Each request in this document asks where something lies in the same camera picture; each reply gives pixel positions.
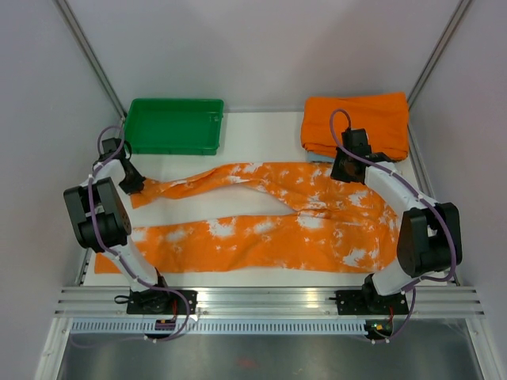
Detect orange white tie-dye trousers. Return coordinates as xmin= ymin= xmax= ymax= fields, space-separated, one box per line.
xmin=93 ymin=160 xmax=401 ymax=275

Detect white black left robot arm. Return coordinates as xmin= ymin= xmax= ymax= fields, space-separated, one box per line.
xmin=63 ymin=138 xmax=173 ymax=314

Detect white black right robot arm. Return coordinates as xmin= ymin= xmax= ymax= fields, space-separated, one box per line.
xmin=331 ymin=128 xmax=463 ymax=316

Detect folded plain orange trousers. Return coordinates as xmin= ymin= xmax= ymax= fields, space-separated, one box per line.
xmin=300 ymin=93 xmax=409 ymax=162

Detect folded light blue cloth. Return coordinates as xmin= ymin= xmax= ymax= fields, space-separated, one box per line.
xmin=307 ymin=152 xmax=334 ymax=163

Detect green plastic tray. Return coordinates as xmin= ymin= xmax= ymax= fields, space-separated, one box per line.
xmin=124 ymin=98 xmax=224 ymax=156

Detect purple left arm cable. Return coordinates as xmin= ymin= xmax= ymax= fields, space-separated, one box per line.
xmin=87 ymin=125 xmax=192 ymax=341

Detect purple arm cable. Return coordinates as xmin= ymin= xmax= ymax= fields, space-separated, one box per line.
xmin=330 ymin=108 xmax=459 ymax=284
xmin=87 ymin=125 xmax=192 ymax=341

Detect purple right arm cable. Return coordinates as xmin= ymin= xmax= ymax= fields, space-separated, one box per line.
xmin=330 ymin=108 xmax=459 ymax=284

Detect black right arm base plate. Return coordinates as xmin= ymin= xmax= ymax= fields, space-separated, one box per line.
xmin=330 ymin=290 xmax=409 ymax=316

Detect aluminium mounting rail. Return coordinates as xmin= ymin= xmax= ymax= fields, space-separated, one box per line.
xmin=54 ymin=286 xmax=485 ymax=319

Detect white slotted cable duct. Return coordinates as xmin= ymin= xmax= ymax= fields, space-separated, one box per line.
xmin=71 ymin=318 xmax=367 ymax=336

